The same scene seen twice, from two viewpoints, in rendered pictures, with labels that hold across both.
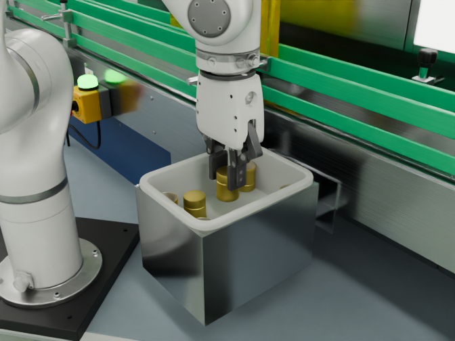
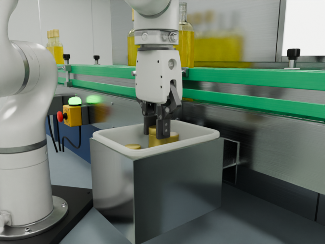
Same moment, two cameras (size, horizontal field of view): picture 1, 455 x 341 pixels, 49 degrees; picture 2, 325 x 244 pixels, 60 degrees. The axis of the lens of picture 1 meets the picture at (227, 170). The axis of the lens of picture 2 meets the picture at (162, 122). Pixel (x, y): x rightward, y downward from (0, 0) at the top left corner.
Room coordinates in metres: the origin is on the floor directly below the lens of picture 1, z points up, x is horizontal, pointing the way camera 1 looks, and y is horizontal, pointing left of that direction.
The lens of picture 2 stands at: (0.10, -0.03, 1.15)
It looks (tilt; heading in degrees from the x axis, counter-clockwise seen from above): 12 degrees down; 1
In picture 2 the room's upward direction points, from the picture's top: straight up
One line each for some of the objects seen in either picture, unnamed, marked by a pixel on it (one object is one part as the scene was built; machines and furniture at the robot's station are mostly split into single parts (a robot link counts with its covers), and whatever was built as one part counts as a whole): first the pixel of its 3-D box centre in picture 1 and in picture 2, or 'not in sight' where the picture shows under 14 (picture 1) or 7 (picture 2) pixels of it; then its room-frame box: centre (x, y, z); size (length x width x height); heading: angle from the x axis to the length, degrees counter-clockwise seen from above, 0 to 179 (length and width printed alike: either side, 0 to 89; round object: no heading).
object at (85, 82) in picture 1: (87, 81); (75, 101); (1.10, 0.32, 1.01); 0.04 x 0.04 x 0.03
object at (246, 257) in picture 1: (240, 220); (166, 170); (0.67, -0.02, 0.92); 0.27 x 0.17 x 0.15; 129
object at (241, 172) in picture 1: (242, 170); (167, 122); (0.63, -0.02, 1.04); 0.03 x 0.03 x 0.07; 40
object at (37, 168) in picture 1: (26, 109); (23, 92); (0.75, 0.32, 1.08); 0.19 x 0.12 x 0.24; 169
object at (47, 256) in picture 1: (40, 230); (23, 182); (0.72, 0.33, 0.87); 0.19 x 0.19 x 0.18
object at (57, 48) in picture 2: not in sight; (57, 54); (1.80, 0.64, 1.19); 0.06 x 0.06 x 0.28; 39
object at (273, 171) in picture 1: (227, 201); (156, 151); (0.66, 0.00, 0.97); 0.22 x 0.17 x 0.09; 129
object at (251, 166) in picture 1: (245, 176); (171, 142); (0.74, -0.03, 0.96); 0.04 x 0.04 x 0.04
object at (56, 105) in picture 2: not in sight; (51, 104); (1.31, 0.50, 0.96); 0.08 x 0.08 x 0.08; 39
